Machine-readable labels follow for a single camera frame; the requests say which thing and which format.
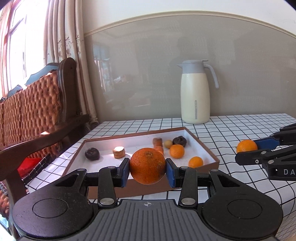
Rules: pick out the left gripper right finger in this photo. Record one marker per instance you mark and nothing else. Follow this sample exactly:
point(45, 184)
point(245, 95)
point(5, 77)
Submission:
point(184, 178)

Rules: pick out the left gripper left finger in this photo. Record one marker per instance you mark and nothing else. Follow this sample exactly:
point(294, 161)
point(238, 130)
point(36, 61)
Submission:
point(109, 178)

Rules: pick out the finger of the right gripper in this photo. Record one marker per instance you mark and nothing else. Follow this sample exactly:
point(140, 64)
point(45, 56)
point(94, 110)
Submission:
point(284, 137)
point(258, 157)

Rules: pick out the small orange tangerine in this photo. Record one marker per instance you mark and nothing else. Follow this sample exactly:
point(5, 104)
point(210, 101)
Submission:
point(246, 145)

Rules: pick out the tan round food piece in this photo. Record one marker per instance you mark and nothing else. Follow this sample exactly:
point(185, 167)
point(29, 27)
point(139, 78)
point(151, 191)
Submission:
point(119, 152)

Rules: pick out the dark mangosteen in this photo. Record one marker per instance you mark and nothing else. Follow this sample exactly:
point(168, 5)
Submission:
point(180, 140)
point(92, 154)

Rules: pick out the large textured orange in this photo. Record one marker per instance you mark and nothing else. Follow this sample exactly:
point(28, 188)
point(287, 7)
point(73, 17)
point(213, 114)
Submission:
point(147, 166)

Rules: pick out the orange tangerine front of box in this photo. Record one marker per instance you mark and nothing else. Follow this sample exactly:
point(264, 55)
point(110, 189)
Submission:
point(195, 162)

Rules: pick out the orange tangerine in box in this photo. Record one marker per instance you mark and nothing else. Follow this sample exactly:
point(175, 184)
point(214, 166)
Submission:
point(177, 151)

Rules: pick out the dark mangosteen in box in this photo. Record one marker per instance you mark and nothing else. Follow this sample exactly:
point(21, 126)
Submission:
point(92, 154)

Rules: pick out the small yellowish fruit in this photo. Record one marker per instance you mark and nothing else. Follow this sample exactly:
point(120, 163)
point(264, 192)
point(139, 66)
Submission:
point(168, 144)

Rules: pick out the orange carrot piece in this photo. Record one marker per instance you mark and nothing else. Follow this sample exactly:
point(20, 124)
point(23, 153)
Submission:
point(160, 149)

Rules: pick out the brown carrot stub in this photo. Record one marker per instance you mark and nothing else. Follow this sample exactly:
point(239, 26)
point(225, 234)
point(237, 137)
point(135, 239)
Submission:
point(157, 142)

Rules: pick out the brown shallow cardboard box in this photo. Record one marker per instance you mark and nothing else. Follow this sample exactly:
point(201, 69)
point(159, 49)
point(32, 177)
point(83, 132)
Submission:
point(134, 142)

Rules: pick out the red plastic bag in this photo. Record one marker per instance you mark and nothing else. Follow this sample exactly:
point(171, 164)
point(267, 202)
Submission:
point(27, 166)

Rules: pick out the cream thermos jug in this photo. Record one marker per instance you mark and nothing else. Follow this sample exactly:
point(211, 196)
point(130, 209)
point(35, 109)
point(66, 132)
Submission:
point(195, 93)

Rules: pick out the dark wooden sofa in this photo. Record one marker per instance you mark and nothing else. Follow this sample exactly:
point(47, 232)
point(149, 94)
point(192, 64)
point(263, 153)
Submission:
point(50, 142)

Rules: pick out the orange quilted sofa cushion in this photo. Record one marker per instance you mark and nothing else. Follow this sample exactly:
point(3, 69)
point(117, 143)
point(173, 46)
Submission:
point(31, 111)

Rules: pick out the beige patterned curtain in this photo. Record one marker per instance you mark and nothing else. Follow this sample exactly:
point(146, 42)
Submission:
point(36, 33)

